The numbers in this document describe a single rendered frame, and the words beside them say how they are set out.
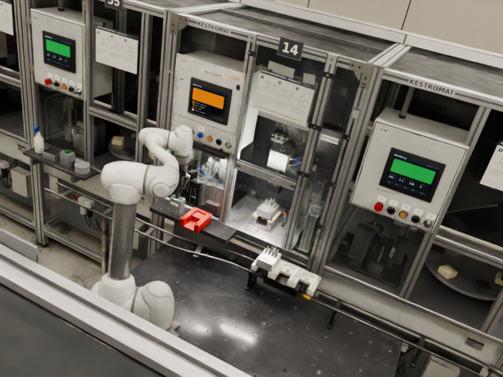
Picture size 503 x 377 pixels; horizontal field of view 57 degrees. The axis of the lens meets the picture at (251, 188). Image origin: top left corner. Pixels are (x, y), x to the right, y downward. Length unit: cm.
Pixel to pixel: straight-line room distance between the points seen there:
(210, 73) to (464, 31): 374
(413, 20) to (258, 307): 404
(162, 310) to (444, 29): 449
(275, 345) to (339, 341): 35
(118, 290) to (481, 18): 468
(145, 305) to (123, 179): 60
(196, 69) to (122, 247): 101
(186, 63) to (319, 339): 162
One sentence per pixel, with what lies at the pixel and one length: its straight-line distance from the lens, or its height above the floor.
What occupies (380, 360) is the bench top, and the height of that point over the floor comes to 68.
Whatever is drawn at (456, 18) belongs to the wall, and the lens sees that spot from 574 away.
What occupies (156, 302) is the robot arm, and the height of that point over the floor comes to 92.
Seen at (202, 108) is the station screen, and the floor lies 159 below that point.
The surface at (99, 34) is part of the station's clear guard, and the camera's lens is 296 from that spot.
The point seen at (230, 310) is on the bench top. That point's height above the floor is 68.
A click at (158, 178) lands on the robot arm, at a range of 202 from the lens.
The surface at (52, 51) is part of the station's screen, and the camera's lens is 319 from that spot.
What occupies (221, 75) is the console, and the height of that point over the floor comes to 178.
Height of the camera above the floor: 247
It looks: 29 degrees down
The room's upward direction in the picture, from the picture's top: 11 degrees clockwise
